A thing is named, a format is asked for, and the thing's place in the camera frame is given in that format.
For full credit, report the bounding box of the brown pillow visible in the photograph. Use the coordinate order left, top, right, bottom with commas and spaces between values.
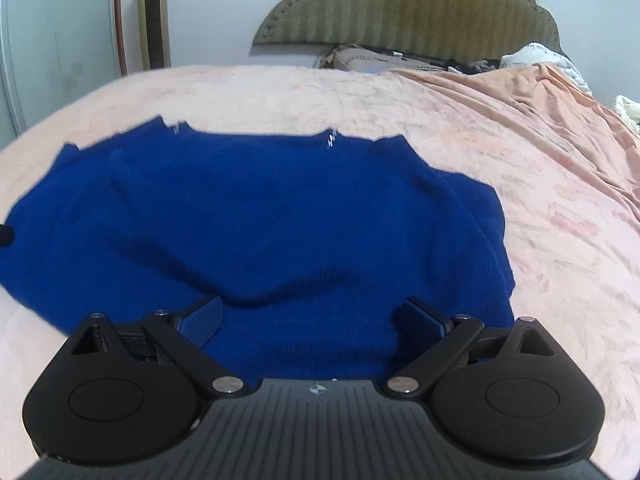
314, 44, 453, 75

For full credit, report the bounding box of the white printed cloth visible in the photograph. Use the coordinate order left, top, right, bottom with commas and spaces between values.
500, 42, 594, 97

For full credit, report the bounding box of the blue beaded sweater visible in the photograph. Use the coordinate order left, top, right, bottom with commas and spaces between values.
0, 115, 517, 382

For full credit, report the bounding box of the green padded headboard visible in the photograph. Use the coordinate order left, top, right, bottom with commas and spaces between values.
252, 0, 567, 62

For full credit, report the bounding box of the orange quilt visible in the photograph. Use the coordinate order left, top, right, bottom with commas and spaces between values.
394, 60, 640, 243

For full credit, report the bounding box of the frosted glass floral door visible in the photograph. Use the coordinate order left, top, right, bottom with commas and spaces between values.
0, 0, 126, 137

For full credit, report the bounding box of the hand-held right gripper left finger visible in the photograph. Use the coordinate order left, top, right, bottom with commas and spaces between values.
70, 296, 247, 397

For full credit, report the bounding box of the pink bed blanket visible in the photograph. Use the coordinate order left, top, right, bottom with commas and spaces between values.
0, 62, 640, 480

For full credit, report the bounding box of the gold tower fan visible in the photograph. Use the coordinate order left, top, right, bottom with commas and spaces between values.
136, 0, 172, 71

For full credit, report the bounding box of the small white crumpled cloth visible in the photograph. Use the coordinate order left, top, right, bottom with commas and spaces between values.
615, 94, 640, 134

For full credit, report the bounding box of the dark clothing item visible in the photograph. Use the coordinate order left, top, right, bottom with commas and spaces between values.
440, 57, 502, 77

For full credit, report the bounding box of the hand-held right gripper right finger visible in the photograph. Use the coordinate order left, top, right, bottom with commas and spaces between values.
384, 297, 559, 395

